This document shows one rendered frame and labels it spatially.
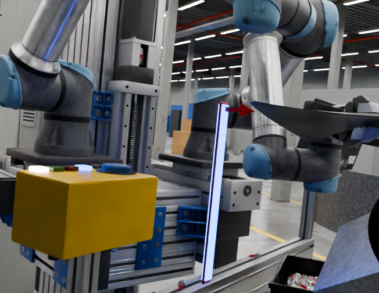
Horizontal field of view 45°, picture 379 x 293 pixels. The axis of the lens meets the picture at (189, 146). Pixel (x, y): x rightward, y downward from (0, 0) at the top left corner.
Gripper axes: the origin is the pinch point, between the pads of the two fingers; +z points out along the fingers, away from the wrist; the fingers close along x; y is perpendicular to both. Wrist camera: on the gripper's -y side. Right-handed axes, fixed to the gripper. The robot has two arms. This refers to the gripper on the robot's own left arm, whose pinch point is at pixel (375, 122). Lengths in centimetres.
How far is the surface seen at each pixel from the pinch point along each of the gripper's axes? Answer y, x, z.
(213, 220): -21.4, 22.6, -8.9
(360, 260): -4.0, 19.5, 13.7
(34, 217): -46, 21, 19
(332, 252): -4.6, 21.1, 5.5
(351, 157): 25, 7, -68
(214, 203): -21.9, 19.4, -8.8
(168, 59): -76, -140, -1117
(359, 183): 82, 22, -193
